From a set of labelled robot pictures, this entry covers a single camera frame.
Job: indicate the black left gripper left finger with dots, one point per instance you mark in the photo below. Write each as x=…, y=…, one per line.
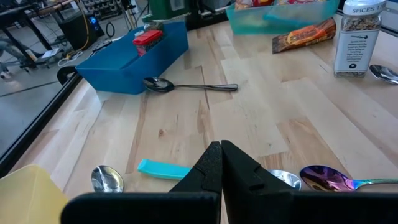
x=208, y=174

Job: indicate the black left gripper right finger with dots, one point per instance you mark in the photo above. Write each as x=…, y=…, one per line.
x=239, y=174

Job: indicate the iridescent spoon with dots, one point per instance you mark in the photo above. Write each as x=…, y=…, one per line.
x=323, y=178

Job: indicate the dark metal spoon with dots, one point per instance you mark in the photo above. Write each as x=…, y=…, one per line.
x=158, y=84

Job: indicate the pink cube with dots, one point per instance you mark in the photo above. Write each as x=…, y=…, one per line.
x=147, y=37

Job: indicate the orange and brown snack packet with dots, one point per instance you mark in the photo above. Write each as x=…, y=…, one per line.
x=304, y=34

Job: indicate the white round lid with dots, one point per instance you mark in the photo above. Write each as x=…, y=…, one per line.
x=354, y=49

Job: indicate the red ramen noodle packet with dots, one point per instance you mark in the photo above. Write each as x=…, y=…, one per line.
x=253, y=3

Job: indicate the pink and blue ramen packet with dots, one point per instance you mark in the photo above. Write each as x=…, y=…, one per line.
x=298, y=2

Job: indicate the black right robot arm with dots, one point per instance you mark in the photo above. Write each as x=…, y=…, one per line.
x=205, y=15

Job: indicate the blue plastic bin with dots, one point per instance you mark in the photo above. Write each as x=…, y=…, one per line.
x=118, y=74

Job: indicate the green translucent plastic bin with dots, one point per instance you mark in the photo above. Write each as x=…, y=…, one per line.
x=248, y=22

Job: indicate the green box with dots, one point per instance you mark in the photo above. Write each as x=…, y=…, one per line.
x=169, y=7

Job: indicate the yellow translucent plastic bin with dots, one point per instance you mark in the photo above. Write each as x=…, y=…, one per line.
x=28, y=196

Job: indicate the black computer tower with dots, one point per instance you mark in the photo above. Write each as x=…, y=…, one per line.
x=77, y=34

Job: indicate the black desk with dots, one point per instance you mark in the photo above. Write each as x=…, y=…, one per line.
x=12, y=15

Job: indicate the black frame clamp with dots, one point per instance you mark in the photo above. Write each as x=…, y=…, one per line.
x=66, y=74

